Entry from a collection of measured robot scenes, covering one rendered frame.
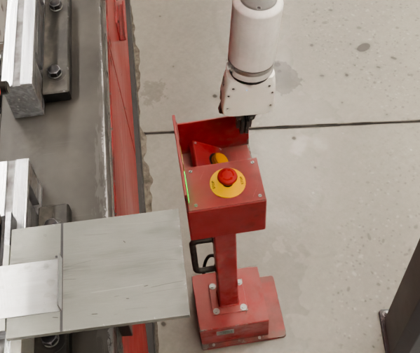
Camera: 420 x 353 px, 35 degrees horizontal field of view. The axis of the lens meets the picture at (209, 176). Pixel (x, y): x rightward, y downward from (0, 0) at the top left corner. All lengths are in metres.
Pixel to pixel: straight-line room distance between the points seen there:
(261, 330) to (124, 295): 1.02
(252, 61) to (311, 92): 1.38
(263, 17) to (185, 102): 1.43
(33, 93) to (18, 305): 0.47
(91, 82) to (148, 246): 0.50
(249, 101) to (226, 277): 0.63
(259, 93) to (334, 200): 1.05
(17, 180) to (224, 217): 0.42
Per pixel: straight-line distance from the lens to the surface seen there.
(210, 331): 1.92
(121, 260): 1.03
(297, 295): 2.09
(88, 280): 1.02
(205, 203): 1.32
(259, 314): 1.93
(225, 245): 1.61
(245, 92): 1.24
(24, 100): 1.36
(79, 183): 1.27
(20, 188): 1.17
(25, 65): 1.36
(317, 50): 2.68
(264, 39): 1.14
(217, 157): 1.44
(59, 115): 1.38
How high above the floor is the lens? 1.90
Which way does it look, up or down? 56 degrees down
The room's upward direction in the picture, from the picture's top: 5 degrees counter-clockwise
